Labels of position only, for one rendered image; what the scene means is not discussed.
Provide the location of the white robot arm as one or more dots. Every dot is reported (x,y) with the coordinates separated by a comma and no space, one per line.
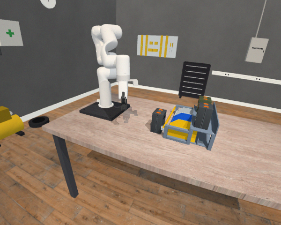
(115,66)

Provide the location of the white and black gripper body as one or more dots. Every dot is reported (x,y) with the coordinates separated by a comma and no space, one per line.
(122,87)

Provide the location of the dark grey case with orange latches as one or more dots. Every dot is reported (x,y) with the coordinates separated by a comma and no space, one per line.
(203,116)

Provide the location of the olive green case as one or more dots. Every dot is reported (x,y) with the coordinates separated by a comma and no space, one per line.
(204,99)

